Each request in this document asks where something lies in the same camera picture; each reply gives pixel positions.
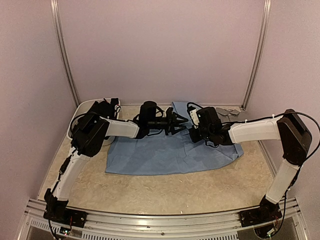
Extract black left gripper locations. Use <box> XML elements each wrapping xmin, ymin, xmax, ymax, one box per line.
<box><xmin>148</xmin><ymin>111</ymin><xmax>189</xmax><ymax>136</ymax></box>

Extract light blue long sleeve shirt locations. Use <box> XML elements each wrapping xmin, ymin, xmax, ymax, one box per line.
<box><xmin>104</xmin><ymin>101</ymin><xmax>245</xmax><ymax>176</ymax></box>

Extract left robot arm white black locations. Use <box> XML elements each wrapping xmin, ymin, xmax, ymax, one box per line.
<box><xmin>43</xmin><ymin>101</ymin><xmax>188</xmax><ymax>228</ymax></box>

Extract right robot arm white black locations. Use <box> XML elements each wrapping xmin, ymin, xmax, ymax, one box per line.
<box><xmin>187</xmin><ymin>103</ymin><xmax>313</xmax><ymax>227</ymax></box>

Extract folded grey button shirt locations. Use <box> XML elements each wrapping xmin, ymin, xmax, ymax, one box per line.
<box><xmin>215</xmin><ymin>107</ymin><xmax>247</xmax><ymax>123</ymax></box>

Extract black garment in basket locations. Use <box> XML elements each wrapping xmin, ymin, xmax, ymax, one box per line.
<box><xmin>88</xmin><ymin>98</ymin><xmax>120</xmax><ymax>120</ymax></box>

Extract white plastic laundry basket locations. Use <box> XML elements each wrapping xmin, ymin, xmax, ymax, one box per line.
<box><xmin>67</xmin><ymin>98</ymin><xmax>121</xmax><ymax>141</ymax></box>

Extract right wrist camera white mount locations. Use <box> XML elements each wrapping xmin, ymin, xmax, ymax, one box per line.
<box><xmin>186</xmin><ymin>102</ymin><xmax>199</xmax><ymax>129</ymax></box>

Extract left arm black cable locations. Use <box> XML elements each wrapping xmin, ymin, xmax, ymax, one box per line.
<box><xmin>69</xmin><ymin>112</ymin><xmax>101</xmax><ymax>136</ymax></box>

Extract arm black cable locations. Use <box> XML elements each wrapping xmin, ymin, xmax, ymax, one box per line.
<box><xmin>69</xmin><ymin>112</ymin><xmax>101</xmax><ymax>136</ymax></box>
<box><xmin>239</xmin><ymin>111</ymin><xmax>318</xmax><ymax>167</ymax></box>

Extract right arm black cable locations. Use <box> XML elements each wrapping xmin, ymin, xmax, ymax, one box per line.
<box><xmin>239</xmin><ymin>111</ymin><xmax>318</xmax><ymax>167</ymax></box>

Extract front aluminium frame rail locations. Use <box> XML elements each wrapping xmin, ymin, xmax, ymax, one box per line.
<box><xmin>14</xmin><ymin>198</ymin><xmax>311</xmax><ymax>240</ymax></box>

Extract right aluminium corner post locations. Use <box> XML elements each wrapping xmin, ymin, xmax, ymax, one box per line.
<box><xmin>241</xmin><ymin>0</ymin><xmax>272</xmax><ymax>111</ymax></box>

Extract aluminium corner post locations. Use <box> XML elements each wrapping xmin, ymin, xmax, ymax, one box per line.
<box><xmin>50</xmin><ymin>0</ymin><xmax>81</xmax><ymax>107</ymax></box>
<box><xmin>241</xmin><ymin>0</ymin><xmax>272</xmax><ymax>111</ymax></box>

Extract left aluminium corner post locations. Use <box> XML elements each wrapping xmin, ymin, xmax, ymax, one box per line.
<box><xmin>50</xmin><ymin>0</ymin><xmax>81</xmax><ymax>107</ymax></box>

